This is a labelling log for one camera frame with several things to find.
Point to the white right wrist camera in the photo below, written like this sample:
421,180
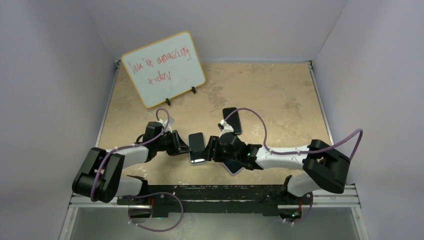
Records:
224,128

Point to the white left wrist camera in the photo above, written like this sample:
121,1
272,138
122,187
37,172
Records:
167,124

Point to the black phone with white sticker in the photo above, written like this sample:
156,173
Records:
197,145

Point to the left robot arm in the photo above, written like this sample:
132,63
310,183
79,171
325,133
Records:
100,175

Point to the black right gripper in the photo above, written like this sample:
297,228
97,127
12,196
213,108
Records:
210,153

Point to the aluminium frame rail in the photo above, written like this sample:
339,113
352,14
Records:
348,199

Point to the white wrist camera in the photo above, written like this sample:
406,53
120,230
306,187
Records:
167,124
224,128

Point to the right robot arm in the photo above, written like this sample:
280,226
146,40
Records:
322,166

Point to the lavender phone case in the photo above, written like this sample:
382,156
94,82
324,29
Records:
233,167

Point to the white board with yellow frame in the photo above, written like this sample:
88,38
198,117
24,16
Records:
164,69

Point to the black phone case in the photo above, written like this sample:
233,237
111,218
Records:
231,116

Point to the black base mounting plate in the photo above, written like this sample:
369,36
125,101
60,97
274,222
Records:
267,200

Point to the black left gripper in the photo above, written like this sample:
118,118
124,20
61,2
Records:
178,146

